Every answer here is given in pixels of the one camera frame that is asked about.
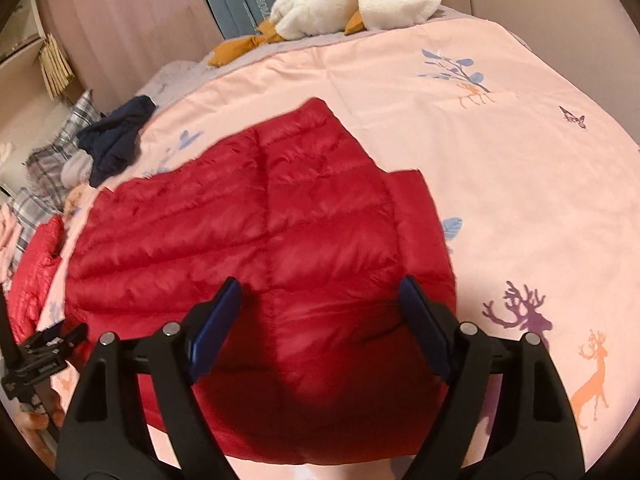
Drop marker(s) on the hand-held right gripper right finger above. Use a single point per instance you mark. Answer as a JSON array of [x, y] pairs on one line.
[[425, 325]]

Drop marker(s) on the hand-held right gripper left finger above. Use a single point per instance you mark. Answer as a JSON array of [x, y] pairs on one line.
[[215, 320]]

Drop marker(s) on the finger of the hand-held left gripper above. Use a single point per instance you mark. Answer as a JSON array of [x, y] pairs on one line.
[[50, 334], [75, 337]]

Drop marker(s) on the dark red down jacket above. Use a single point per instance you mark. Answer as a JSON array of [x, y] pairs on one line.
[[280, 240]]

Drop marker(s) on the pink clothes pile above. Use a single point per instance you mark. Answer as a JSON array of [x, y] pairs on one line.
[[10, 230]]

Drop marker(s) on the light red down jacket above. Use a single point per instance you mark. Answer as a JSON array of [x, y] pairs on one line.
[[35, 270]]

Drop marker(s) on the small blond doll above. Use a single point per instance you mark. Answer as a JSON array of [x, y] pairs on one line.
[[75, 200]]

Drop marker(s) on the small plaid pillow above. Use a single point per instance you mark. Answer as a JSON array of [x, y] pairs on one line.
[[42, 180]]

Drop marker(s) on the grey garment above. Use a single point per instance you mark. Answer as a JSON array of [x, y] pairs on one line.
[[75, 170]]

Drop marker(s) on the pink deer printed blanket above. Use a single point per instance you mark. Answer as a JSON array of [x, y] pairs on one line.
[[500, 160]]

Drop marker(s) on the navy blue garment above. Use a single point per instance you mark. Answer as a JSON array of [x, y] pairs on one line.
[[115, 137]]

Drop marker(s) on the straw tassel hanging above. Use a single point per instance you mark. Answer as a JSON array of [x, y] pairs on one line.
[[56, 65]]

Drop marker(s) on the white wall shelf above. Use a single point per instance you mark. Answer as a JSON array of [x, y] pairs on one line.
[[17, 45]]

